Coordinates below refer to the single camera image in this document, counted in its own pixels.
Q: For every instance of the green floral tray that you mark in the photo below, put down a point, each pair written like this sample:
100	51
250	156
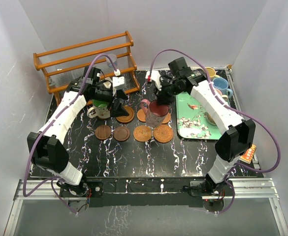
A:
191	120

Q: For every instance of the pale pink mug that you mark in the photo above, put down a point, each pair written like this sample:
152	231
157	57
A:
223	96

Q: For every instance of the clear plastic cup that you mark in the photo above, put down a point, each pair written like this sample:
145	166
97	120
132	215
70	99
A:
111	60

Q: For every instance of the woven rattan coaster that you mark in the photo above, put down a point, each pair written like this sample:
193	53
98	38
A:
142	133
163	133

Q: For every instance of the colourful card box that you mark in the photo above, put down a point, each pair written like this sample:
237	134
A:
248	155

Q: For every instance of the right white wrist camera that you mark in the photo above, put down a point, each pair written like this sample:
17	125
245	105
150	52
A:
154	77

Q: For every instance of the light wood coaster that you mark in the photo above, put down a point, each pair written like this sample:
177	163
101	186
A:
141	116
167	118

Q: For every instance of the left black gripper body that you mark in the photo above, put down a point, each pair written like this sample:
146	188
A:
103	94

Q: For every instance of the dark walnut coaster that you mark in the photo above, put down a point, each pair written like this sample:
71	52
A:
121	133
103	132

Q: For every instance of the blue mug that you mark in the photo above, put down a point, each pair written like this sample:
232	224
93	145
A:
223	86

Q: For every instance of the brown ringed wooden saucer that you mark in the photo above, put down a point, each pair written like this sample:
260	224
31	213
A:
128	118

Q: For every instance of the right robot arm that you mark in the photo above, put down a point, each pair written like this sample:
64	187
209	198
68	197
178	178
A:
236	133

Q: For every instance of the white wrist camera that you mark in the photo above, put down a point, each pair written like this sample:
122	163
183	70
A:
118	81
154	77

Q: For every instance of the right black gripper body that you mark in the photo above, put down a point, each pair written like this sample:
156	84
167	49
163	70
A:
171	88

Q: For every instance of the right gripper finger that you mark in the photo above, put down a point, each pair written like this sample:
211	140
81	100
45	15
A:
159	100
167	100

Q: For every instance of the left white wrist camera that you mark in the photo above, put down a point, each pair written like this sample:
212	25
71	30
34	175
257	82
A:
118	81

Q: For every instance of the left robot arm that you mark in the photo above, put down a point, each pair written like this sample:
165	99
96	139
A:
46	146

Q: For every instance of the orange wooden shelf rack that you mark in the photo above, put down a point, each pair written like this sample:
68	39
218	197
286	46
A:
62	65

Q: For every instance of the brown stoneware mug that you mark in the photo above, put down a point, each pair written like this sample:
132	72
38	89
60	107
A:
210	119

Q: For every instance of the green inside mug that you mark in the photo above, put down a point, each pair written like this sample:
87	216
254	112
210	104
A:
99	109

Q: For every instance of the pink halloween mug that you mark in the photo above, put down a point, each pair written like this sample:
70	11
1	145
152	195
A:
154	113

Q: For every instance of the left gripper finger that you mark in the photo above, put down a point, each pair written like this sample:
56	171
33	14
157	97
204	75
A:
119	94
117	109

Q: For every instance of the yellow mug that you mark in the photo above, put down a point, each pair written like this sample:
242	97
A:
211	71

